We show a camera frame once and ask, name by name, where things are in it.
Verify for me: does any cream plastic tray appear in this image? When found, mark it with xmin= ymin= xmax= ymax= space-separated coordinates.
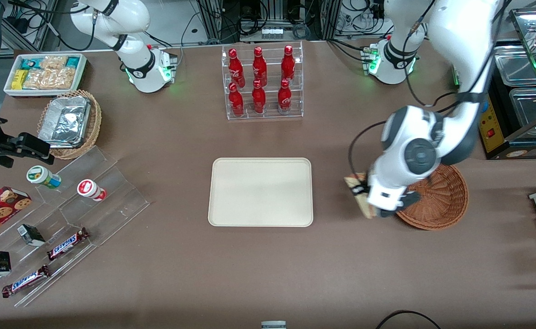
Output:
xmin=208 ymin=157 xmax=314 ymax=228

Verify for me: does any red lid white cup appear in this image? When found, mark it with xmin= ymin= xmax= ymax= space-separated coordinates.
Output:
xmin=77 ymin=179 xmax=107 ymax=202

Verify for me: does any large clear cracker packet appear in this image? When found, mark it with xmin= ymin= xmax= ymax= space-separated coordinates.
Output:
xmin=23 ymin=68 xmax=77 ymax=90

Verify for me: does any light wicker basket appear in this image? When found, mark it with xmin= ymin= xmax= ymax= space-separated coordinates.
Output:
xmin=37 ymin=90 xmax=102 ymax=160

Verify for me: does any green lid white cup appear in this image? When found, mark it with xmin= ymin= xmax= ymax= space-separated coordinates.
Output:
xmin=26 ymin=165 xmax=62 ymax=190

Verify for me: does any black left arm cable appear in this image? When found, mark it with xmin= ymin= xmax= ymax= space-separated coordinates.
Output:
xmin=348 ymin=0 xmax=508 ymax=183

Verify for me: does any black food warmer cabinet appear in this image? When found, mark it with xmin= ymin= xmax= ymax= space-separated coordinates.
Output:
xmin=451 ymin=7 xmax=536 ymax=160

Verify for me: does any brown Snickers bar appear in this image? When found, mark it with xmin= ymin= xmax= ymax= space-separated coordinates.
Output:
xmin=47 ymin=227 xmax=90 ymax=261
xmin=1 ymin=264 xmax=52 ymax=298

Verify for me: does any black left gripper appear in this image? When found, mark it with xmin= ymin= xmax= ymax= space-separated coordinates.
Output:
xmin=351 ymin=181 xmax=422 ymax=218

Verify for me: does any aluminium foil tray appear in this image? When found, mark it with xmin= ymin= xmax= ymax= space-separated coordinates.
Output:
xmin=38 ymin=96 xmax=91 ymax=148

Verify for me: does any small clear cracker packet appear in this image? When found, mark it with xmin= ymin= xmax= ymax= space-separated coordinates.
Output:
xmin=39 ymin=55 xmax=68 ymax=70

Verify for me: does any black table cable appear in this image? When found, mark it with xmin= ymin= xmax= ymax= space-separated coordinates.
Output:
xmin=376 ymin=310 xmax=441 ymax=329

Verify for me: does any steel warmer pan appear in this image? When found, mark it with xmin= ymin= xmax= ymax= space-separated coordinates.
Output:
xmin=494 ymin=44 xmax=536 ymax=86
xmin=509 ymin=87 xmax=536 ymax=129

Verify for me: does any triangular sandwich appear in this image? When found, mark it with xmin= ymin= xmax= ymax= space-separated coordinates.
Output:
xmin=344 ymin=172 xmax=379 ymax=219

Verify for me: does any white rectangular snack bin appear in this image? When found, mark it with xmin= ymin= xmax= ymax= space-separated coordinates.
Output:
xmin=4 ymin=53 xmax=88 ymax=98

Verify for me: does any red cola bottle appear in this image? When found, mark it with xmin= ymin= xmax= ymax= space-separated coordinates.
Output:
xmin=228 ymin=48 xmax=246 ymax=88
xmin=228 ymin=82 xmax=245 ymax=117
xmin=252 ymin=80 xmax=267 ymax=115
xmin=277 ymin=79 xmax=293 ymax=115
xmin=281 ymin=45 xmax=296 ymax=83
xmin=252 ymin=47 xmax=268 ymax=87

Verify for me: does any clear acrylic bottle rack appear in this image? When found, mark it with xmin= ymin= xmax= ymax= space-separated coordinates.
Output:
xmin=221 ymin=41 xmax=304 ymax=121

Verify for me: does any yellow snack packet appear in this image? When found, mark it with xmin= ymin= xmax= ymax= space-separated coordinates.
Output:
xmin=11 ymin=69 xmax=29 ymax=90

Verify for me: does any clear acrylic stepped display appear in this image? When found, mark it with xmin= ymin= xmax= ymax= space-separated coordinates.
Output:
xmin=0 ymin=145 xmax=151 ymax=308

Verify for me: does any round brown wicker basket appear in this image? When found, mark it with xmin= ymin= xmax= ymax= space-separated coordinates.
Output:
xmin=395 ymin=163 xmax=469 ymax=230

